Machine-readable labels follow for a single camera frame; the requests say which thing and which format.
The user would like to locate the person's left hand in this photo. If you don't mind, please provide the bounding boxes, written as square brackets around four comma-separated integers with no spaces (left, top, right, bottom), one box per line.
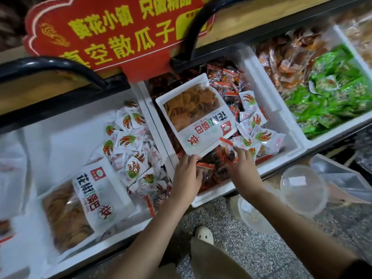
[169,153,204,207]

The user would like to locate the person's right hand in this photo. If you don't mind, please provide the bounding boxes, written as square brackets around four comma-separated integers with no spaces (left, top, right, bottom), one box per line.
[226,147,265,202]

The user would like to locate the pile of dark red packets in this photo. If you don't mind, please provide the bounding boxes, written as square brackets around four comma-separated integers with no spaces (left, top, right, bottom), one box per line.
[148,58,274,195]

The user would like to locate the pile of green packets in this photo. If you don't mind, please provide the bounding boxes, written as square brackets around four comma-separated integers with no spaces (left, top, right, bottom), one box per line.
[285,45,372,138]

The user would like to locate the pile of brown packets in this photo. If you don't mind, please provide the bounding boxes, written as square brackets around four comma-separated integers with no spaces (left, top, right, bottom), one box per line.
[255,26,326,93]

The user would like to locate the pile of orange packets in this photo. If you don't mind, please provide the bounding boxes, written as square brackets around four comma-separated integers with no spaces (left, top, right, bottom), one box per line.
[340,5,372,67]

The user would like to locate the person's right forearm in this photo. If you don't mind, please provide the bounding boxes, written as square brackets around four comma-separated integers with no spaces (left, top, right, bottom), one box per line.
[244,186,361,279]

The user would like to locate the person's left forearm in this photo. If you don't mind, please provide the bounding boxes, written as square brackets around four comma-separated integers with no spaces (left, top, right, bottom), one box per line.
[110,195,201,279]

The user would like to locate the person's right white shoe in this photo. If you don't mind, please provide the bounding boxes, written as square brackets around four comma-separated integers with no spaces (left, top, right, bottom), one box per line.
[193,225,215,245]

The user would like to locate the person's beige trousers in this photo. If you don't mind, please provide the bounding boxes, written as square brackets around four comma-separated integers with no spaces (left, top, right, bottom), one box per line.
[150,238,253,279]

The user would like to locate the clear rectangular plastic tub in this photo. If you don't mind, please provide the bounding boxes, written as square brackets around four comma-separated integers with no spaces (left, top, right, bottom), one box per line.
[310,154,372,208]

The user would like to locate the red scalloped sign yellow lettering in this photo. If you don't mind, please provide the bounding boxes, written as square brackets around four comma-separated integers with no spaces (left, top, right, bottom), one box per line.
[23,0,216,85]

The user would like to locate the black metal guard rail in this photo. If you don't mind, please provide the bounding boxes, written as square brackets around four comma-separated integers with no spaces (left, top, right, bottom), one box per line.
[171,0,372,70]
[0,56,111,134]

